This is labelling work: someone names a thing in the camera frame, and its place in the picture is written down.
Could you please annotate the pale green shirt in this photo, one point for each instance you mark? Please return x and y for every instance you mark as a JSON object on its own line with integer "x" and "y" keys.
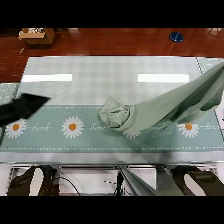
{"x": 160, "y": 108}

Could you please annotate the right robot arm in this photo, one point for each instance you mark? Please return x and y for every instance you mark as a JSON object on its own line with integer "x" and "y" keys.
{"x": 203, "y": 181}

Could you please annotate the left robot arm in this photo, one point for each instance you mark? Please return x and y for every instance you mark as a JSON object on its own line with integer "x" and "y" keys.
{"x": 20, "y": 106}

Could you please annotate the blue round object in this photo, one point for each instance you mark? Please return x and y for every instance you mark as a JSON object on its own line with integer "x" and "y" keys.
{"x": 176, "y": 36}

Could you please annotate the brown cardboard box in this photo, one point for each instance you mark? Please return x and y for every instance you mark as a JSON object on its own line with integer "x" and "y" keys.
{"x": 39, "y": 36}

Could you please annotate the silver frame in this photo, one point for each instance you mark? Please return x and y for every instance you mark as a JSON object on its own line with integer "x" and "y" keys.
{"x": 140, "y": 186}

